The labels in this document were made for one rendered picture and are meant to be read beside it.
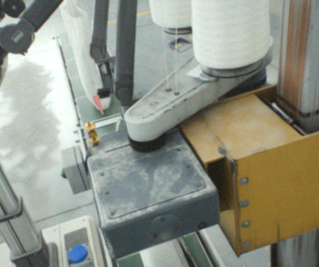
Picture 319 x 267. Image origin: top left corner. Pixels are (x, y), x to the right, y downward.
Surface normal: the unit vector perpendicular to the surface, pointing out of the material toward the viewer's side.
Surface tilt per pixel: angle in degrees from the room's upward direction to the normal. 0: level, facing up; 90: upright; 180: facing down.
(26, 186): 0
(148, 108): 0
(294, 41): 90
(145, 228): 90
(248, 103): 0
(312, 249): 90
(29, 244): 90
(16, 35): 79
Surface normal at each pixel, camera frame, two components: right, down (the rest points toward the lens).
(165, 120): 0.65, 0.36
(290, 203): 0.28, 0.53
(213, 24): -0.55, 0.53
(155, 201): -0.16, -0.80
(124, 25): 0.07, 0.39
